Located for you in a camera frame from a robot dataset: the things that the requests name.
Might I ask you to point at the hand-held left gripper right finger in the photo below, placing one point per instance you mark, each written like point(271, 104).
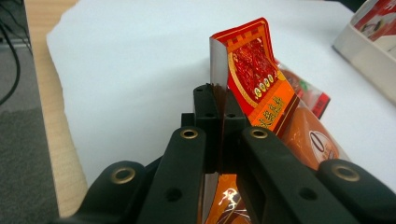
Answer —
point(233, 115)

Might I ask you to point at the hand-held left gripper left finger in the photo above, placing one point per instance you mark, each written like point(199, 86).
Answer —
point(207, 105)

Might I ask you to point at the orange sauce packet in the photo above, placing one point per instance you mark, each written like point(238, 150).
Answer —
point(258, 71)

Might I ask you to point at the white divided plastic box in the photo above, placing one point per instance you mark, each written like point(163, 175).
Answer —
point(364, 59)

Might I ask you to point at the large red black packet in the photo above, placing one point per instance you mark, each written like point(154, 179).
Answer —
point(378, 21)

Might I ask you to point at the white paper sheet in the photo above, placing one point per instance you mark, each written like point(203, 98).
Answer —
point(130, 77)

